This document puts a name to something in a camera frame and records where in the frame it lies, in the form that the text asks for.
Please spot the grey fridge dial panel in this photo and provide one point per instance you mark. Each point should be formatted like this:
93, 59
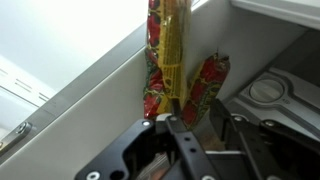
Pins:
266, 90

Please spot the metal bracket with screw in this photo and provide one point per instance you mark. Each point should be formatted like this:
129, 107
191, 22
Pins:
20, 130

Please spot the red yellow snack packet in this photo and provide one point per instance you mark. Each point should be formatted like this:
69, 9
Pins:
166, 50

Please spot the stainless steel fridge drawer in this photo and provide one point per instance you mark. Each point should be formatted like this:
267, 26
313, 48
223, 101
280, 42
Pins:
50, 33

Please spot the fridge main body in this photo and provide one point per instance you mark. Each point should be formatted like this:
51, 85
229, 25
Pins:
100, 126

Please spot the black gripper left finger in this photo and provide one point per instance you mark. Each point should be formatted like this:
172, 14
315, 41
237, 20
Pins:
186, 143

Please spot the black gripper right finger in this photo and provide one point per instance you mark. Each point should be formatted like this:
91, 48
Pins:
240, 140

